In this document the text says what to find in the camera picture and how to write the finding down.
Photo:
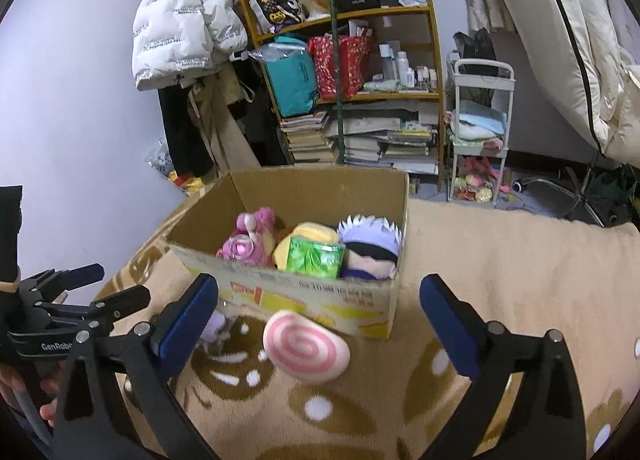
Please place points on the yellow red items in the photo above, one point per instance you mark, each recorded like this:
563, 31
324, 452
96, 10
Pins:
187, 183

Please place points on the green pole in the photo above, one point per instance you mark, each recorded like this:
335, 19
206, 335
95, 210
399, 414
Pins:
336, 65

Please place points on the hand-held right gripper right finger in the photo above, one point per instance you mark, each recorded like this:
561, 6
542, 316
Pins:
450, 325

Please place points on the small stack of books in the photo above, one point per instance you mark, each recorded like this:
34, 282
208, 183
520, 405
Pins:
310, 135

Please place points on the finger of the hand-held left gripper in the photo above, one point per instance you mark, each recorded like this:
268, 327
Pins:
75, 276
120, 299

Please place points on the pink bear plush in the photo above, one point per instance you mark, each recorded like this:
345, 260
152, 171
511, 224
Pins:
260, 227

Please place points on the cardboard box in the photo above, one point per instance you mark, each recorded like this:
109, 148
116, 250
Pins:
310, 190

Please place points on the green tissue packet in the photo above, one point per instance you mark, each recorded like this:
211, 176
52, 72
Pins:
315, 260

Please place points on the group of white bottles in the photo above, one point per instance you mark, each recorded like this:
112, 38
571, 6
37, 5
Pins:
400, 65

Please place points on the person's left hand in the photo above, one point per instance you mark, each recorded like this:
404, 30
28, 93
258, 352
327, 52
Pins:
12, 382

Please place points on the small pale purple plush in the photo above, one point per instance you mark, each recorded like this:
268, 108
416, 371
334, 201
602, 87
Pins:
217, 327

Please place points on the crumpled plastic bag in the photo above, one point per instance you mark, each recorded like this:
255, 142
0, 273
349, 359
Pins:
160, 158

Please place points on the black coat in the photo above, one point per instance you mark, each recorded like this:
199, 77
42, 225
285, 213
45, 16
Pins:
185, 140

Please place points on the cream padded chair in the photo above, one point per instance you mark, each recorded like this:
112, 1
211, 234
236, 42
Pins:
560, 15

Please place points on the white puffer jacket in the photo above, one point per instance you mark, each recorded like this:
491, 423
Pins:
175, 15

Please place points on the pile of small plush toys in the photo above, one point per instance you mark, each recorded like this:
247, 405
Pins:
472, 180

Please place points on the red gift bag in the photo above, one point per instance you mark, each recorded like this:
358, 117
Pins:
325, 65

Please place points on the yellow duck plush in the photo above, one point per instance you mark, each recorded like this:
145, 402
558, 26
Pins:
307, 231

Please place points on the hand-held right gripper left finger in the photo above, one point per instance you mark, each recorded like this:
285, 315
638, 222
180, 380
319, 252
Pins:
187, 325

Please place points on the white-haired doll plush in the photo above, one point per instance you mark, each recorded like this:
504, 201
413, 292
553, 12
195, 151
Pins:
370, 255

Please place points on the folded cloths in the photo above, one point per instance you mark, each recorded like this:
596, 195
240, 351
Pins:
475, 123

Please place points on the pink swirl roll plush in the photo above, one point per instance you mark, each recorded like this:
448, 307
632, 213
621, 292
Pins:
305, 345

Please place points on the beige coat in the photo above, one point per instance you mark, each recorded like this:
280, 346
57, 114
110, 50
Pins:
225, 140

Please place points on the teal bag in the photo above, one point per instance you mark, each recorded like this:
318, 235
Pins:
290, 80

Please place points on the large stack of books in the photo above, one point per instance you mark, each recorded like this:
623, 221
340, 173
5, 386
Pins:
390, 140

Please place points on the pale green pouch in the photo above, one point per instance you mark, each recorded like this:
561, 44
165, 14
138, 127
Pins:
380, 86

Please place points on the white trolley cart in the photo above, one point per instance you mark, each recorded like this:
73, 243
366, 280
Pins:
480, 63

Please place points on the wooden shelf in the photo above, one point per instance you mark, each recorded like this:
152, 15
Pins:
390, 12

